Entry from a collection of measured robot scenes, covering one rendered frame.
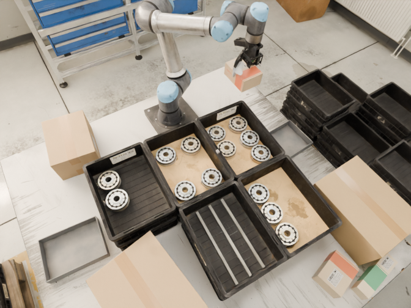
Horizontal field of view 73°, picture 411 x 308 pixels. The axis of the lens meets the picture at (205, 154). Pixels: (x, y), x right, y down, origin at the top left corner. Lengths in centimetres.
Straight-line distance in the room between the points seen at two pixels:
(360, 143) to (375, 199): 94
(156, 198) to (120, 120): 65
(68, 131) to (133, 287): 88
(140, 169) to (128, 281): 53
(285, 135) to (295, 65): 171
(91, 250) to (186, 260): 45
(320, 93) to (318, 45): 142
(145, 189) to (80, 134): 47
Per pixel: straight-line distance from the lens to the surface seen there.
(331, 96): 244
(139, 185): 140
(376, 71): 374
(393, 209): 155
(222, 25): 116
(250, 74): 145
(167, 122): 166
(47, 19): 284
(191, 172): 140
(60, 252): 154
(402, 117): 259
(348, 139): 238
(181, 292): 118
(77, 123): 166
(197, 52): 334
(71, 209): 159
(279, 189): 143
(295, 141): 177
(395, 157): 231
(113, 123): 181
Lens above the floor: 207
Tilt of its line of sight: 58 degrees down
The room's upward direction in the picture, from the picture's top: 4 degrees clockwise
